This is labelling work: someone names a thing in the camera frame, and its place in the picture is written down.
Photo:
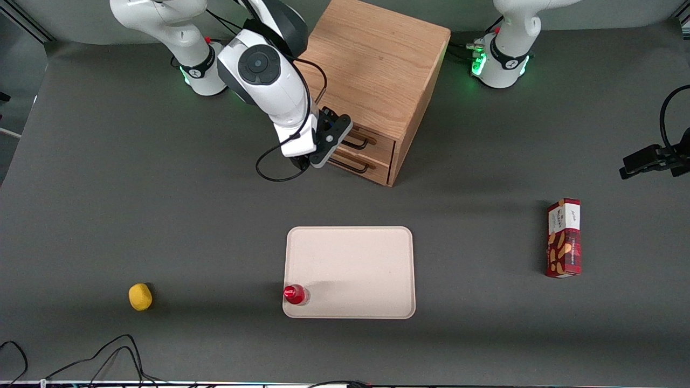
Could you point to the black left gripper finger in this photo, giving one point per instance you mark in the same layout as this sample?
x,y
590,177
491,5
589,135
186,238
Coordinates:
x,y
644,155
644,170

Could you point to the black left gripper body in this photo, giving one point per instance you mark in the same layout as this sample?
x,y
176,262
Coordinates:
x,y
670,158

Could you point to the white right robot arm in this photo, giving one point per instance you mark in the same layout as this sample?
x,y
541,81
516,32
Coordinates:
x,y
269,81

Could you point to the oak wooden drawer cabinet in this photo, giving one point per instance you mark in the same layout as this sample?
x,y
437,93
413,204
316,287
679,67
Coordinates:
x,y
372,64

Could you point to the red snack box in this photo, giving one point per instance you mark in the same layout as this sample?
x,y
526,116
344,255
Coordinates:
x,y
564,242

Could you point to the beige rectangular tray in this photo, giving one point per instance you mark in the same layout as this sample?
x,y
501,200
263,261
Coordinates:
x,y
350,264

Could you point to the red capped bottle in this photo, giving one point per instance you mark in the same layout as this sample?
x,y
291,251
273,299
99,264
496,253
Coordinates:
x,y
295,294

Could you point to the yellow lemon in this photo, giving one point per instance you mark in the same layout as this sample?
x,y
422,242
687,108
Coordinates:
x,y
140,297

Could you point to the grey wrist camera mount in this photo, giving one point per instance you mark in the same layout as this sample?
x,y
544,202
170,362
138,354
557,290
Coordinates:
x,y
338,145

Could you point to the aluminium frame rail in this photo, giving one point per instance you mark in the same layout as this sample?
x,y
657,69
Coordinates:
x,y
27,22

